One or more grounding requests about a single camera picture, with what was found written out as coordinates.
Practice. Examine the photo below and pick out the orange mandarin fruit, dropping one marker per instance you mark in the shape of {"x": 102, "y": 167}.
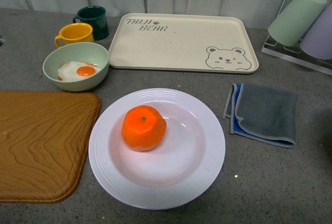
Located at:
{"x": 143, "y": 128}

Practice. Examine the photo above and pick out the white round plate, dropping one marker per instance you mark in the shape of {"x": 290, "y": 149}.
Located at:
{"x": 180, "y": 169}

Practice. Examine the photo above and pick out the cream bear serving tray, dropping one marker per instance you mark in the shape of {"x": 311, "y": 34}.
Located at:
{"x": 182, "y": 43}

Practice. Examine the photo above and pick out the light green bowl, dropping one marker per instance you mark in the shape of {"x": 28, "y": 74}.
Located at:
{"x": 78, "y": 52}

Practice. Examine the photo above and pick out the toy fried egg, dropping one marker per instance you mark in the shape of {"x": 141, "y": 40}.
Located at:
{"x": 74, "y": 71}

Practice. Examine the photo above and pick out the grey blue folded cloth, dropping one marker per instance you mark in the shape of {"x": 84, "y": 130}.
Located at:
{"x": 262, "y": 113}

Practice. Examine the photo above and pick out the dark green mug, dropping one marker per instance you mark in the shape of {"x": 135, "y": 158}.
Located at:
{"x": 95, "y": 16}

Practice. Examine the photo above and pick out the yellow mug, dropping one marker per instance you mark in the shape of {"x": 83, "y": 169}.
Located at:
{"x": 74, "y": 33}

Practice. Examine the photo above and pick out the wooden cutting board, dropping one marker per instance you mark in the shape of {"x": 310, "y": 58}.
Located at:
{"x": 44, "y": 143}

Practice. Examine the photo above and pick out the light green tumbler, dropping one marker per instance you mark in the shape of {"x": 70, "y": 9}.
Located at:
{"x": 295, "y": 19}

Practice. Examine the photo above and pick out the lavender tumbler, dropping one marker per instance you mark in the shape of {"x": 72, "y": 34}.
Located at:
{"x": 317, "y": 41}

